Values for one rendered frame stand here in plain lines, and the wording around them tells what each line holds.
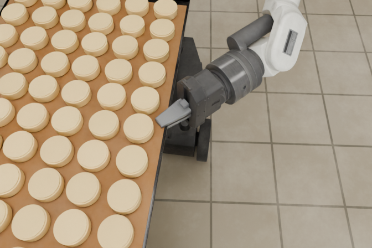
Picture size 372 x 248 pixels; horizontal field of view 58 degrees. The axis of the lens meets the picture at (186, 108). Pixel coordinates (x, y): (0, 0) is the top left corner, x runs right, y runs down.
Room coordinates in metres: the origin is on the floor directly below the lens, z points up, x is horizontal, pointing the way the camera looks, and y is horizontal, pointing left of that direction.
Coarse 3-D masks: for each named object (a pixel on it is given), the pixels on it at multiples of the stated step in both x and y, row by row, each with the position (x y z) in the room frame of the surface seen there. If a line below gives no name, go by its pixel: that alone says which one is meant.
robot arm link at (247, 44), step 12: (252, 24) 0.45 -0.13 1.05; (264, 24) 0.45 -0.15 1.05; (240, 36) 0.42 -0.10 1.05; (252, 36) 0.43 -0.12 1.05; (240, 48) 0.40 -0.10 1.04; (252, 48) 0.41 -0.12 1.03; (264, 48) 0.41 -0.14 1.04; (252, 60) 0.38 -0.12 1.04; (264, 60) 0.39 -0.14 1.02; (252, 72) 0.36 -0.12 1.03; (264, 72) 0.38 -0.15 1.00; (276, 72) 0.38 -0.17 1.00; (252, 84) 0.35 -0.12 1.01
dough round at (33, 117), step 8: (32, 104) 0.30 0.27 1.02; (40, 104) 0.30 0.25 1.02; (24, 112) 0.28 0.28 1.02; (32, 112) 0.28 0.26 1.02; (40, 112) 0.28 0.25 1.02; (48, 112) 0.29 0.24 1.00; (24, 120) 0.27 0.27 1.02; (32, 120) 0.27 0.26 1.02; (40, 120) 0.27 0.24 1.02; (48, 120) 0.28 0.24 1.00; (24, 128) 0.25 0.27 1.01; (32, 128) 0.25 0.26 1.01; (40, 128) 0.26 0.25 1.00
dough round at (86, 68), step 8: (80, 56) 0.40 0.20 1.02; (88, 56) 0.40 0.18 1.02; (72, 64) 0.39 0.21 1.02; (80, 64) 0.39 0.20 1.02; (88, 64) 0.39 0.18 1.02; (96, 64) 0.39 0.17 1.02; (80, 72) 0.37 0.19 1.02; (88, 72) 0.37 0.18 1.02; (96, 72) 0.37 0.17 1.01; (88, 80) 0.36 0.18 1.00
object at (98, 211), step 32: (96, 0) 0.58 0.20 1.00; (0, 96) 0.33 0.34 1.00; (96, 96) 0.33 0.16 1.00; (128, 96) 0.33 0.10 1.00; (160, 96) 0.33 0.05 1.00; (0, 128) 0.26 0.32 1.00; (160, 128) 0.26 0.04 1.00; (0, 160) 0.20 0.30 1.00; (32, 160) 0.20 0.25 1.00; (64, 192) 0.15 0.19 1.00; (96, 224) 0.10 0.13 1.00
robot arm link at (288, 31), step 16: (272, 0) 0.50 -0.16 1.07; (288, 0) 0.49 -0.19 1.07; (272, 16) 0.46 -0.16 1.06; (288, 16) 0.45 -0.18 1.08; (272, 32) 0.43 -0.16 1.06; (288, 32) 0.42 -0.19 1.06; (304, 32) 0.44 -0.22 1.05; (272, 48) 0.40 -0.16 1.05; (288, 48) 0.40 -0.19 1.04; (272, 64) 0.38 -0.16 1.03; (288, 64) 0.38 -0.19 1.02
